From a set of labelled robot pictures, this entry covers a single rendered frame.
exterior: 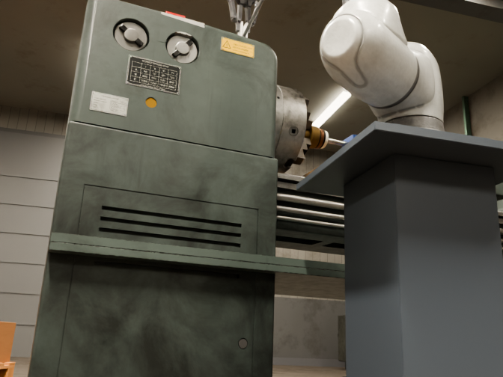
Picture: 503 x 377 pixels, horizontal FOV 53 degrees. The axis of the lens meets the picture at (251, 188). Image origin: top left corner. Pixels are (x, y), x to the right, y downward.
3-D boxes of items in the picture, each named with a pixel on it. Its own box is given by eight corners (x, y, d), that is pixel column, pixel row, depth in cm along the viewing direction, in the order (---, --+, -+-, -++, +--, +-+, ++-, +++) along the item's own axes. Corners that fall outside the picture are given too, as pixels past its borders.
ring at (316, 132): (305, 118, 186) (327, 123, 189) (293, 127, 194) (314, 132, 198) (305, 142, 183) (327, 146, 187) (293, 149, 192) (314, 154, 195)
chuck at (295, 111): (284, 146, 164) (281, 66, 177) (248, 183, 191) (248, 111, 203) (309, 151, 167) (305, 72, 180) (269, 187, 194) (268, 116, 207)
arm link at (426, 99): (456, 130, 126) (450, 52, 133) (424, 105, 114) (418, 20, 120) (396, 145, 137) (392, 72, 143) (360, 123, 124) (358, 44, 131)
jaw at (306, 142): (278, 141, 186) (282, 166, 179) (283, 132, 182) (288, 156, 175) (304, 146, 190) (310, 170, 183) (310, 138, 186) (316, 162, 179)
